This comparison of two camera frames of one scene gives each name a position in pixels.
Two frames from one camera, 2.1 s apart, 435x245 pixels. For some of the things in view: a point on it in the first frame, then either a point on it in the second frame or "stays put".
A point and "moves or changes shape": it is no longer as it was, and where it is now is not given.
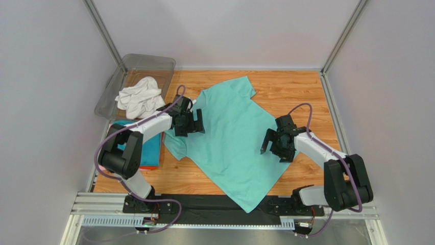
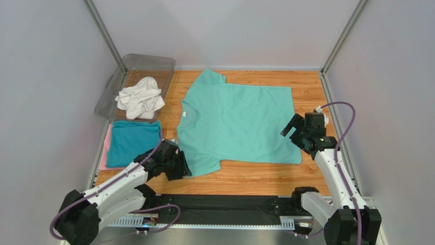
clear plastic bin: [130, 69] stays put
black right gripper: [278, 146] → [295, 129]
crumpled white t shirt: [141, 99] stays put
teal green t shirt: [229, 150] moves or changes shape
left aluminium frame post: [102, 30] stays put
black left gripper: [195, 126] → [182, 166]
